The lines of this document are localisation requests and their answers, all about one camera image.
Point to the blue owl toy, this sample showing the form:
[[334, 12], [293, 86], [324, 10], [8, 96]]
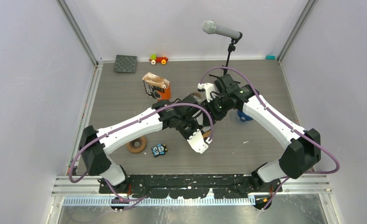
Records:
[[159, 150]]

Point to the teal block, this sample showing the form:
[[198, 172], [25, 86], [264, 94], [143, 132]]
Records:
[[270, 57]]

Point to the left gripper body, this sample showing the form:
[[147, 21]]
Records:
[[188, 126]]

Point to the orange coffee filter bag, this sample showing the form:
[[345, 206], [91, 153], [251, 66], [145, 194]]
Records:
[[157, 87]]

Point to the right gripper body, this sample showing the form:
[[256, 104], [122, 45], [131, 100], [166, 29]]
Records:
[[218, 107]]

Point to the grey microphone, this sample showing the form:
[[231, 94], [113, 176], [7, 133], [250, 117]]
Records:
[[212, 28]]

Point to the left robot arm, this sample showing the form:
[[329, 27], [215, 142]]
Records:
[[96, 146]]

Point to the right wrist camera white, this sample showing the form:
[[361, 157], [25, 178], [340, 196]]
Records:
[[206, 88]]

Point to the dark grey studded plate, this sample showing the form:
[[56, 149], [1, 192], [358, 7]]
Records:
[[125, 64]]

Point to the glass carafe with wooden collar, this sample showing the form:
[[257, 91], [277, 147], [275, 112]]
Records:
[[196, 95]]

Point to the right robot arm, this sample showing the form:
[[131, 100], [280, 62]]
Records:
[[301, 147]]

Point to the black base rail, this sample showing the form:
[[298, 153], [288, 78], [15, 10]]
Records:
[[222, 186]]

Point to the toy train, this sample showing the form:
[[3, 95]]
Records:
[[154, 59]]

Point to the blue ribbed dripper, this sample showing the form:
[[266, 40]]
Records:
[[243, 117]]

